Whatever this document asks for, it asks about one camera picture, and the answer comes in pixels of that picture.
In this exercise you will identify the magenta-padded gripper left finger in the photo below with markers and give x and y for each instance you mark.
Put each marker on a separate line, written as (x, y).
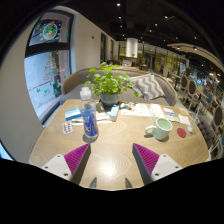
(77, 158)

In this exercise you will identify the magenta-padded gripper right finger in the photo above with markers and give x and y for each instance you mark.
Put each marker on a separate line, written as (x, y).
(146, 158)

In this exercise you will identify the clear blue-label water bottle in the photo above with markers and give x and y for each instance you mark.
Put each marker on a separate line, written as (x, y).
(89, 120)

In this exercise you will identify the pill blister pack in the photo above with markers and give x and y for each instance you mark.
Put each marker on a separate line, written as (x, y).
(67, 127)

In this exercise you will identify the pale green mug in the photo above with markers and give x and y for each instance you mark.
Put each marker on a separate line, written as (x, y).
(162, 129)

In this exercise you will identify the flat round red coaster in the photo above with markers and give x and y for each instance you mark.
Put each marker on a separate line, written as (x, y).
(181, 133)

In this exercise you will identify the blue and white card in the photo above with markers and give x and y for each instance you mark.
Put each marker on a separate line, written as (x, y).
(72, 114)

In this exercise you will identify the white oblong box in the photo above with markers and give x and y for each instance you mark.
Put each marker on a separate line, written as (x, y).
(156, 111)

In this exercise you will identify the printed white menu sheet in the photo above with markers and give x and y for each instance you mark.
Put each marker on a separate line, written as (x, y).
(138, 110)

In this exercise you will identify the white leaflets stack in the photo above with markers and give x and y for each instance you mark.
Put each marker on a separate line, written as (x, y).
(170, 115)

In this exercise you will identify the white paper napkin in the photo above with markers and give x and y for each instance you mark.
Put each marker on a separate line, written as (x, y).
(184, 120)

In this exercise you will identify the small light blue tissue pack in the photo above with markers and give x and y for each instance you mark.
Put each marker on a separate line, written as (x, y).
(113, 112)

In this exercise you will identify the yellow square card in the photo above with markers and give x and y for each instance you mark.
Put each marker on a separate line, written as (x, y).
(184, 111)

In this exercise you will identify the dark grey tufted chair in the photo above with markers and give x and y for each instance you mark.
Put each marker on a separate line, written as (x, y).
(206, 130)

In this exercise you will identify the grey chevron cushion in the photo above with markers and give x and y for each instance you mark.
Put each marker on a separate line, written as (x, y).
(150, 87)

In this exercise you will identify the grey curved sofa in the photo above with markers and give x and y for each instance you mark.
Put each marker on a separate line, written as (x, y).
(76, 83)

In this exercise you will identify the group of dining chairs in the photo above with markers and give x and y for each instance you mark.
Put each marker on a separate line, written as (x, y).
(191, 90)

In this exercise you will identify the green potted plant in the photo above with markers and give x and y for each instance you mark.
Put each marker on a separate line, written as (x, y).
(108, 81)

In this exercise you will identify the window with festive decorations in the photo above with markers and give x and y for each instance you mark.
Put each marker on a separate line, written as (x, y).
(46, 76)

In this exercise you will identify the white round pillar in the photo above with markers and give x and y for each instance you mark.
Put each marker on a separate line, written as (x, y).
(131, 47)

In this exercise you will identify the group of ceiling spotlights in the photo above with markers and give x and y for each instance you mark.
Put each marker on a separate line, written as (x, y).
(118, 4)

